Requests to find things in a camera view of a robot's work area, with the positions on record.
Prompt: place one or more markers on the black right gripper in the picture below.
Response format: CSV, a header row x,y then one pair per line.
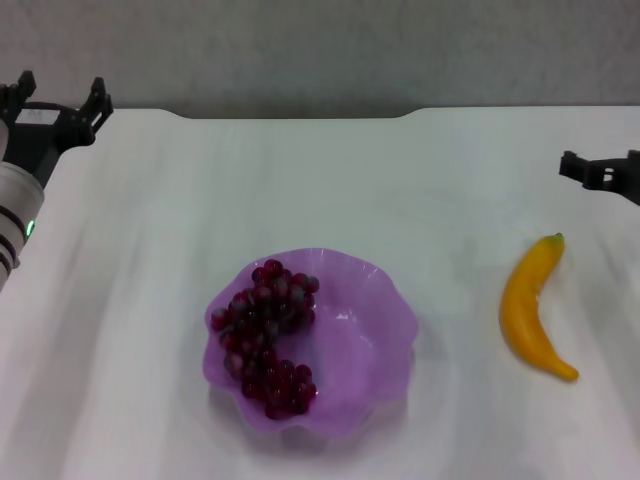
x,y
627,180

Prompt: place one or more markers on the purple plastic wavy bowl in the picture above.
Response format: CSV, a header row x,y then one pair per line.
x,y
360,340

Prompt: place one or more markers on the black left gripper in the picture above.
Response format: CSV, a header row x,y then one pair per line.
x,y
35,140

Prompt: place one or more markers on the dark red grape bunch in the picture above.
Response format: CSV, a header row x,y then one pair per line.
x,y
260,320

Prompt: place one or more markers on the yellow toy banana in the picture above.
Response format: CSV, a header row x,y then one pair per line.
x,y
525,310

